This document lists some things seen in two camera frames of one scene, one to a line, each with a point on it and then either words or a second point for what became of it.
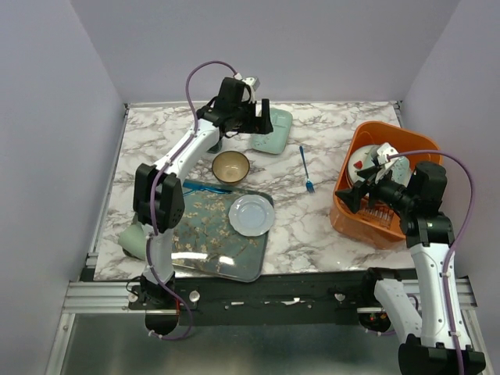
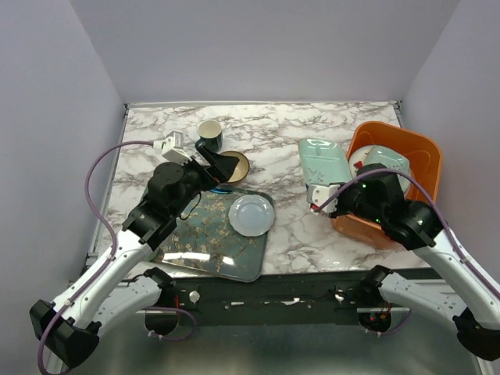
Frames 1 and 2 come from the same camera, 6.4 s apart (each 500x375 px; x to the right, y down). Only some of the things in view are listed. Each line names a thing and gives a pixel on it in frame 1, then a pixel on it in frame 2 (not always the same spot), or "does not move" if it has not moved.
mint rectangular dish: (276, 141) -> (324, 161)
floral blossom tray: (207, 244) does not move
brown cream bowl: (230, 166) does not move
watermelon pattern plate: (360, 158) does not move
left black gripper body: (244, 115) -> (197, 179)
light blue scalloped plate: (251, 215) does not move
